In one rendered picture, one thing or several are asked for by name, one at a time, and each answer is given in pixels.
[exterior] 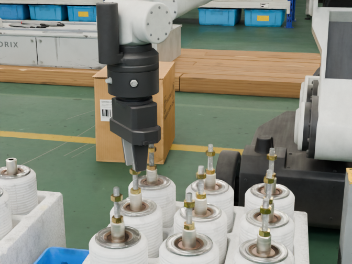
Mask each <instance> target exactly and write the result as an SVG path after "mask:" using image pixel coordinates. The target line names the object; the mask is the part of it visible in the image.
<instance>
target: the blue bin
mask: <svg viewBox="0 0 352 264"><path fill-rule="evenodd" d="M88 254H90V253H89V250H85V249H75V248H64V247H49V248H47V249H46V250H45V251H44V252H43V253H42V254H41V256H40V257H39V258H38V259H37V260H36V262H35V263H34V264H82V263H83V262H84V260H85V259H86V257H87V256H88Z"/></svg>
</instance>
